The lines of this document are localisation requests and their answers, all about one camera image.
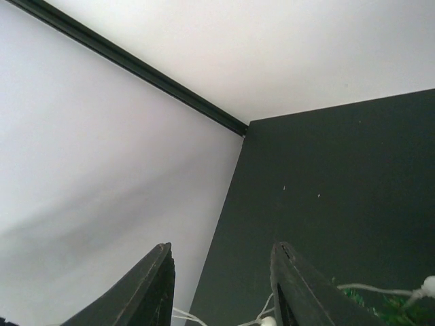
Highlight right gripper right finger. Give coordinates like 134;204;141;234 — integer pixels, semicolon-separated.
271;242;383;326

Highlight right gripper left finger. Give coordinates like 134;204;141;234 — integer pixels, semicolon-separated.
63;242;175;326

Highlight small green christmas tree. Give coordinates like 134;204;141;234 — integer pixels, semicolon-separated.
335;275;434;325

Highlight white bulb string lights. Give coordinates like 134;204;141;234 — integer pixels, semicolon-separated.
172;275;434;325

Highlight left black frame post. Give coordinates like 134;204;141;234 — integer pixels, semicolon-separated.
10;0;248;137

